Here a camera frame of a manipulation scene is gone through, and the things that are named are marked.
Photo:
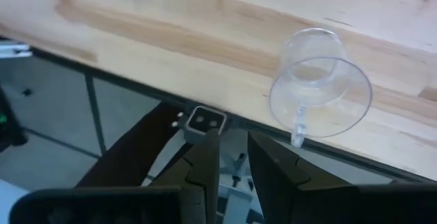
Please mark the grey metal bracket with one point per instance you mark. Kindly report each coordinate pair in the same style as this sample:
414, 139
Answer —
235, 200

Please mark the black device with green light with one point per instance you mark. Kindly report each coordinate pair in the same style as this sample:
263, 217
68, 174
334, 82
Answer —
10, 132

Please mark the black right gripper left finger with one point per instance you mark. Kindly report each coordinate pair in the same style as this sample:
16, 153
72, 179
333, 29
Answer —
201, 183

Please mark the black aluminium table frame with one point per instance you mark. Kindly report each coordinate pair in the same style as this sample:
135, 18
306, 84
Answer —
341, 154

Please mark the clear glass mug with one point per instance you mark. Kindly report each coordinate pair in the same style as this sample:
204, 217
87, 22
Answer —
321, 97

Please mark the silver aluminium rail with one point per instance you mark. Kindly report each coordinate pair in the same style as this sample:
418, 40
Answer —
13, 50

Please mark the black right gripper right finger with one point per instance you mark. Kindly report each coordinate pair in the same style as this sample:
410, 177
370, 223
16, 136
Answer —
283, 190

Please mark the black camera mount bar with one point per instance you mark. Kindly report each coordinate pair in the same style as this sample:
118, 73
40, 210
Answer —
129, 149

